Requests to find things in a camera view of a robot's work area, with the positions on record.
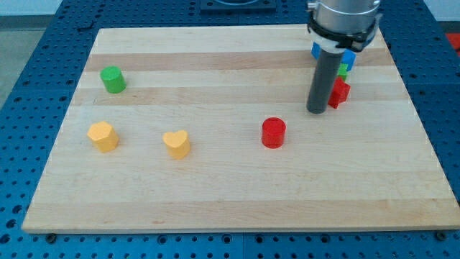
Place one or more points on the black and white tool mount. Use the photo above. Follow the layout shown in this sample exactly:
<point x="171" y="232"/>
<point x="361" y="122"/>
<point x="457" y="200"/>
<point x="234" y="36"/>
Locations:
<point x="344" y="31"/>

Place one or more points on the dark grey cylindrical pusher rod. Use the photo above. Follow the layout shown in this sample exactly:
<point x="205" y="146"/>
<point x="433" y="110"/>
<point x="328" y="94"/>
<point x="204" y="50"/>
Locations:
<point x="323" y="81"/>

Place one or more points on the red cylinder block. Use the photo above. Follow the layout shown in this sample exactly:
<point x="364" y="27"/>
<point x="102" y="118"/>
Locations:
<point x="273" y="132"/>

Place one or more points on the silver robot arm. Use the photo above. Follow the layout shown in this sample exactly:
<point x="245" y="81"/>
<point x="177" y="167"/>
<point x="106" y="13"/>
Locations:
<point x="328" y="8"/>

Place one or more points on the red star block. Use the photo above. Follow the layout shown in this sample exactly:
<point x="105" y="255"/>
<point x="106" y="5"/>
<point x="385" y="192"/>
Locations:
<point x="339" y="93"/>

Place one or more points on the green block behind rod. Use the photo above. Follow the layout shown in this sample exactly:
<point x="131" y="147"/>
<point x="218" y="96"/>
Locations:
<point x="343" y="71"/>

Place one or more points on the blue block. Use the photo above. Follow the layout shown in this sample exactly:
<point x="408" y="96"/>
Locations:
<point x="348" y="58"/>

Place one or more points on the light wooden board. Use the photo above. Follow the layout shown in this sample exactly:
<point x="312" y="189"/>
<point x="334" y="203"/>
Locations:
<point x="366" y="166"/>

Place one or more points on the yellow heart block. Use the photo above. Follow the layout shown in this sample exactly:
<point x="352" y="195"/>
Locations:
<point x="177" y="144"/>

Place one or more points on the green cylinder block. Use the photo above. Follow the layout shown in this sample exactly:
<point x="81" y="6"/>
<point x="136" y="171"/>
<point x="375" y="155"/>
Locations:
<point x="113" y="79"/>

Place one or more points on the yellow hexagon block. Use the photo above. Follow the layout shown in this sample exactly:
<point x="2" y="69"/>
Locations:
<point x="103" y="136"/>

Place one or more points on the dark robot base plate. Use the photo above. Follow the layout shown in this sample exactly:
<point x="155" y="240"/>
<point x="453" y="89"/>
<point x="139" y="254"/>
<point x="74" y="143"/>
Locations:
<point x="236" y="5"/>

